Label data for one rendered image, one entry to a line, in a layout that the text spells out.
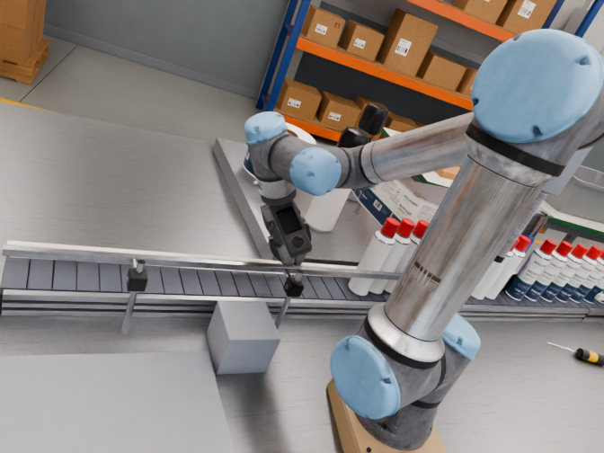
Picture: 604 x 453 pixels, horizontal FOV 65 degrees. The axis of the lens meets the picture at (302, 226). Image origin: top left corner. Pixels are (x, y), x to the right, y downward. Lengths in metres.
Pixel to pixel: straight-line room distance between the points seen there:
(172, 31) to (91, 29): 0.78
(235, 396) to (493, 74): 0.65
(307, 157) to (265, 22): 4.67
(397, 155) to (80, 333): 0.62
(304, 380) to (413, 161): 0.47
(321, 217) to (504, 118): 0.85
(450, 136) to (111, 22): 4.91
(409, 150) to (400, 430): 0.46
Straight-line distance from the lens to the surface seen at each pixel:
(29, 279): 0.95
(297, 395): 0.94
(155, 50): 5.47
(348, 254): 1.30
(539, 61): 0.55
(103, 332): 0.94
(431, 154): 0.77
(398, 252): 1.13
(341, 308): 1.13
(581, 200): 3.21
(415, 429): 0.88
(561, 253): 1.58
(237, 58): 5.46
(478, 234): 0.59
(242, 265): 0.95
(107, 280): 0.96
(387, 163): 0.82
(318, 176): 0.77
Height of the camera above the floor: 1.50
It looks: 27 degrees down
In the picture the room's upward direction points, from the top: 23 degrees clockwise
